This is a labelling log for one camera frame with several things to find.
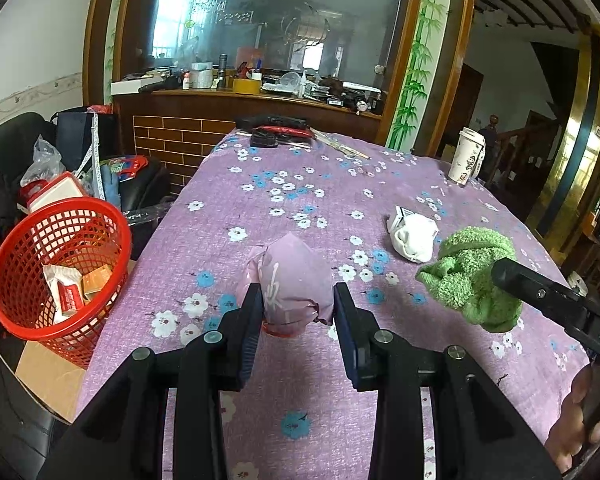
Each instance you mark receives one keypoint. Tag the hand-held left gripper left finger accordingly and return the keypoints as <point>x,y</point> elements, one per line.
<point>250,330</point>

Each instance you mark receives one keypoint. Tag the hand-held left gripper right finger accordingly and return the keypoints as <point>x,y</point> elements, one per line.
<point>345,330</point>

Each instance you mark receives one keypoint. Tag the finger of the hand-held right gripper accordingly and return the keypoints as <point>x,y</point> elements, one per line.
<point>530,290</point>

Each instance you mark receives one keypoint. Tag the red plastic scrap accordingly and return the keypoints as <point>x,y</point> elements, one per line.
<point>280,331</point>

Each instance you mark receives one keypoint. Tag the purple plastic bag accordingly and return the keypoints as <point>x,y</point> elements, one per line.
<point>290,270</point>

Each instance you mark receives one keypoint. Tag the green fuzzy cloth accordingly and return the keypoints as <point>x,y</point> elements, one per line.
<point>460,270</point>

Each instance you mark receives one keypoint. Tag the orange cardboard box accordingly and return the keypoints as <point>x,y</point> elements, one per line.
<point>96,280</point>

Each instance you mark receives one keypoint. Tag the white red wet wipe packet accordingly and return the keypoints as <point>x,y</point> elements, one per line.
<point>65,295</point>

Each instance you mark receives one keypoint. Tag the red plastic basket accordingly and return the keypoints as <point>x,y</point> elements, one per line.
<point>10,285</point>

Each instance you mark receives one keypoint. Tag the person's right hand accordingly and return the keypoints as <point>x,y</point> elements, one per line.
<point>567,425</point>

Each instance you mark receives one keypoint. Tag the white sock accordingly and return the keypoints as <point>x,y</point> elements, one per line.
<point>415,240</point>

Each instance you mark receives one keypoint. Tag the small white box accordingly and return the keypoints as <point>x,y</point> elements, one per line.
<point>396,215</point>

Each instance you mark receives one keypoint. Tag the wooden stair railing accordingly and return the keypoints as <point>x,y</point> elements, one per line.
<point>520,155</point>

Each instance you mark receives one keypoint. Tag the purple floral tablecloth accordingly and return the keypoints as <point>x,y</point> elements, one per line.
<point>290,200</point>

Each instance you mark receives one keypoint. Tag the white patterned cup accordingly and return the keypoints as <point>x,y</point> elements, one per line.
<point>465,160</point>

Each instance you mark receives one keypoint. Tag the black leather seat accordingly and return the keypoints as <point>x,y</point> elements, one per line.
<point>145,200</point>

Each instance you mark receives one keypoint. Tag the wooden sticks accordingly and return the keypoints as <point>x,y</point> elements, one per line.
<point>340,144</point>

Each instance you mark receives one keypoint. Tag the blue gloves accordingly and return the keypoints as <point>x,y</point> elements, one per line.
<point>111,187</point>

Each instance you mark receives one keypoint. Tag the brown cardboard box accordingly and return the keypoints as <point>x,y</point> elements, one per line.
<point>50,380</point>

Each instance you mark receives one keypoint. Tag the long black tool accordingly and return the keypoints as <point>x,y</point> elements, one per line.
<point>270,121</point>

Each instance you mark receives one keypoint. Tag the white box with red rim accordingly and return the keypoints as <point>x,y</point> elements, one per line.
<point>60,192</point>

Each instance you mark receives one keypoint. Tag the white measuring tape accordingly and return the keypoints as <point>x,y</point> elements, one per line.
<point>96,150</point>

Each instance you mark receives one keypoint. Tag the yellow tape roll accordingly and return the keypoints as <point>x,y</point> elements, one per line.
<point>246,86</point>

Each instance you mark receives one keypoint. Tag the tall white bottle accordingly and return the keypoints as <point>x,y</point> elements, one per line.
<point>303,84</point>

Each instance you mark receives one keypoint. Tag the clear plastic container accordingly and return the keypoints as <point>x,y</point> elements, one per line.
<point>290,81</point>

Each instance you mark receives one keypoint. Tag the small white bottle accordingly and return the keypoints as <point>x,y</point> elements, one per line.
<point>185,81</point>

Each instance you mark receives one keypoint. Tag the black bag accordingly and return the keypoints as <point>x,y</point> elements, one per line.
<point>77,135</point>

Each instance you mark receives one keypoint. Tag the clear plastic bag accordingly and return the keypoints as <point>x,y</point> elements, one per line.
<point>42,160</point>

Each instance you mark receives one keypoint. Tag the flat white box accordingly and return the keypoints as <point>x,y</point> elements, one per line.
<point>127,87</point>

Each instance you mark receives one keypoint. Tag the black sofa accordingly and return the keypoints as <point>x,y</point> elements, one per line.
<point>5,140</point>

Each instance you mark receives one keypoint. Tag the wood framed glass partition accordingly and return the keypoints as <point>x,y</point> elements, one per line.
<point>305,10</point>

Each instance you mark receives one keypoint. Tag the golden door frame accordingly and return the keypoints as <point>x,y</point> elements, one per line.
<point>570,135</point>

